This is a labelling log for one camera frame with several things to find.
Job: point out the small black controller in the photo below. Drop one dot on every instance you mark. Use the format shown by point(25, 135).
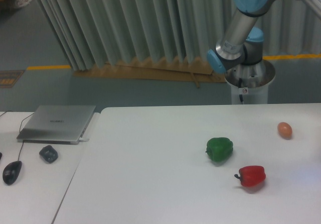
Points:
point(49, 154)

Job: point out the grey closed laptop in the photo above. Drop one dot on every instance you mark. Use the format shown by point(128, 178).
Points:
point(57, 124)

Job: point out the flat brown cardboard sheet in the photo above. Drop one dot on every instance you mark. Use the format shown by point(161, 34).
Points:
point(150, 72)

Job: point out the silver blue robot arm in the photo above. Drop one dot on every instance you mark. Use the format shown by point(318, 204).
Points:
point(238, 55)

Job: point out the pale green pleated curtain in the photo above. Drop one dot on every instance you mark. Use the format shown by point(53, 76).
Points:
point(163, 34)

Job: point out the brown egg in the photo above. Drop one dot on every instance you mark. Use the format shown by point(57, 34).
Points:
point(284, 130)

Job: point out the red bell pepper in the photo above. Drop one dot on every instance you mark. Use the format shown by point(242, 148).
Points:
point(251, 176)

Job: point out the green bell pepper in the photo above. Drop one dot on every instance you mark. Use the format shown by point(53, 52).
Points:
point(219, 149)

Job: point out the black computer mouse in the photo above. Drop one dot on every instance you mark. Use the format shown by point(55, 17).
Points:
point(11, 172)

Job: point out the floor warning sign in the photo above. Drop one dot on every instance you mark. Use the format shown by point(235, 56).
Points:
point(10, 77)

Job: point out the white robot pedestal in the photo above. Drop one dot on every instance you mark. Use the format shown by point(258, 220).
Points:
point(245, 95)

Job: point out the white usb plug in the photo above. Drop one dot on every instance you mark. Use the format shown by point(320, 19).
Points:
point(83, 140)

